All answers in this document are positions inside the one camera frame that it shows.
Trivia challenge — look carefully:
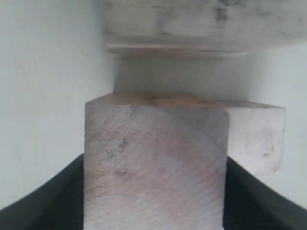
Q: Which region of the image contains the largest wooden cube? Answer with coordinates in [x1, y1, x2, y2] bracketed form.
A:
[103, 0, 307, 57]

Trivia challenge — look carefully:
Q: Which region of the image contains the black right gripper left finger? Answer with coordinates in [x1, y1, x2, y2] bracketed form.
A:
[0, 154, 84, 230]

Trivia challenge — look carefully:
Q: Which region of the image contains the second-largest wooden cube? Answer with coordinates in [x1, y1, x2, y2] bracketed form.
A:
[84, 93, 286, 230]

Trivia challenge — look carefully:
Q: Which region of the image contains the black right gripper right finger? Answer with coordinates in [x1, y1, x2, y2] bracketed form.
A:
[223, 158, 307, 230]

